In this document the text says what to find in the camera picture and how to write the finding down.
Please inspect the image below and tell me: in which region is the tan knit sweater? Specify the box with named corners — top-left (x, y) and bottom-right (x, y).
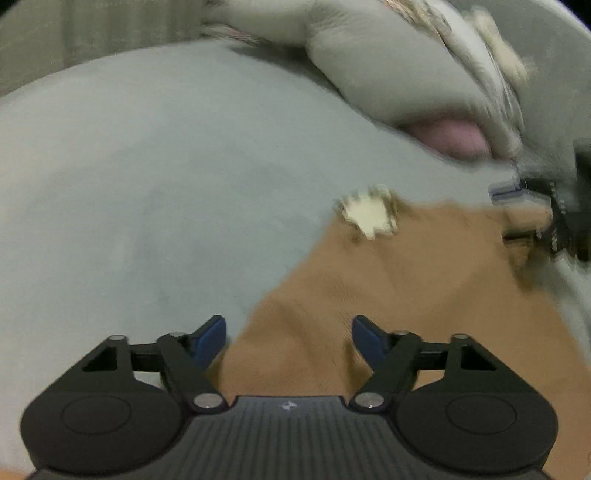
top-left (214, 204), bottom-right (590, 479)

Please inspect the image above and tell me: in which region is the pink pillow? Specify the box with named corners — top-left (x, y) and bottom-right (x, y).
top-left (405, 118), bottom-right (492, 160)

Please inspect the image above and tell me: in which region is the grey quilted headboard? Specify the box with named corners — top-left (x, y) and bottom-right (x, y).
top-left (453, 1), bottom-right (590, 175)

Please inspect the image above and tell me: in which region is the cream plush toy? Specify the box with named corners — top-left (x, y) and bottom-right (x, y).
top-left (465, 7), bottom-right (537, 89)

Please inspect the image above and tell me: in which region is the white printed pillow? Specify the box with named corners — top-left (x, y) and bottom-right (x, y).
top-left (423, 1), bottom-right (523, 158)

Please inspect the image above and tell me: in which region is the grey folded duvet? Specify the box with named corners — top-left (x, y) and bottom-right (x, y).
top-left (202, 0), bottom-right (518, 160)

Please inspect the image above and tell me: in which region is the grey star curtain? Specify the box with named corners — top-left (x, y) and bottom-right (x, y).
top-left (1, 0), bottom-right (204, 95)

